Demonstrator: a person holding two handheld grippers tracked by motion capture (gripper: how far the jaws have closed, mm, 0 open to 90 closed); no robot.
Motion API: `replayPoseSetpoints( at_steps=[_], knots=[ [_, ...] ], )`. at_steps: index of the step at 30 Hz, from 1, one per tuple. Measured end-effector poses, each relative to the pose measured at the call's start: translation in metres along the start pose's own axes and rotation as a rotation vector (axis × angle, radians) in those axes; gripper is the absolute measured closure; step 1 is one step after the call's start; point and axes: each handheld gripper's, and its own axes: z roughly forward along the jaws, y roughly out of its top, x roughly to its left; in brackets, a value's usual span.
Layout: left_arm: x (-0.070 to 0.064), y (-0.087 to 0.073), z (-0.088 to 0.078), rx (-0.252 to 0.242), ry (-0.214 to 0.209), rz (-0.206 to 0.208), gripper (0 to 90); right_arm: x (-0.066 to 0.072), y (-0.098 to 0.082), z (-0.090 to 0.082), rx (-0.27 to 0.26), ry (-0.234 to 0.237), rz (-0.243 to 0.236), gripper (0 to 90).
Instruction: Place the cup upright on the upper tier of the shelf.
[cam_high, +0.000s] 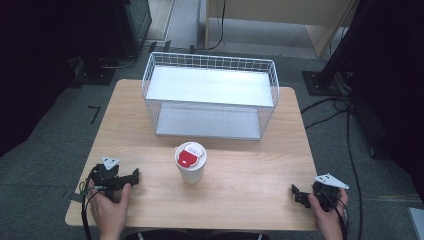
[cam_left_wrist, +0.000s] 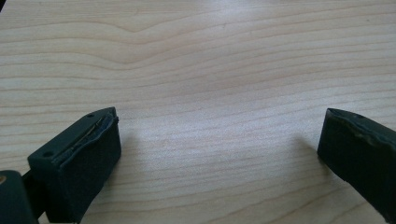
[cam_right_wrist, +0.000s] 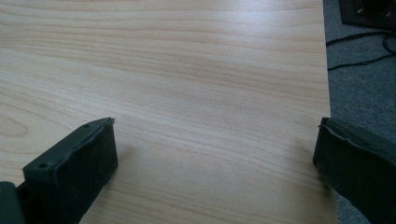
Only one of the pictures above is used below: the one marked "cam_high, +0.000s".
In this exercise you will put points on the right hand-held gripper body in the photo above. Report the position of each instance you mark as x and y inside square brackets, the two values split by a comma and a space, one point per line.
[327, 193]

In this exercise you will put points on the person's left hand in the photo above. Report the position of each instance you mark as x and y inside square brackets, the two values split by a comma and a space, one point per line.
[108, 210]

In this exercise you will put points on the black stand with base plate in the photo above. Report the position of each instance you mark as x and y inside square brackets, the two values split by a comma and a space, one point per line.
[333, 63]

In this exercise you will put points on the pale flat box corner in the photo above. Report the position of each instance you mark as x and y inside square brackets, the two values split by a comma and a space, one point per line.
[417, 225]

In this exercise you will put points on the white cup with red lid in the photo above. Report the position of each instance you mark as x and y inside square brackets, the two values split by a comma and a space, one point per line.
[190, 166]

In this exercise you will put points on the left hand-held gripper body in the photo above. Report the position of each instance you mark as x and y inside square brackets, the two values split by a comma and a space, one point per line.
[107, 178]

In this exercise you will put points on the black flat stand base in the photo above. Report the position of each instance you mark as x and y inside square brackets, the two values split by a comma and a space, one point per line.
[95, 75]

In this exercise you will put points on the dark equipment cabinet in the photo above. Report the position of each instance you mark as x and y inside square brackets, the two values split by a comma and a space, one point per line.
[133, 26]

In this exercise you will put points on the person's dark clothing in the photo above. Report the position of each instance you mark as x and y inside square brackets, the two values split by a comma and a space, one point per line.
[200, 235]

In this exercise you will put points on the person's right hand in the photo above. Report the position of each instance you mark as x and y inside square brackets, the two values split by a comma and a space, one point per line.
[325, 220]

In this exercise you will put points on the light wooden furniture panel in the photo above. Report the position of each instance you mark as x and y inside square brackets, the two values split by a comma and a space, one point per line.
[283, 11]

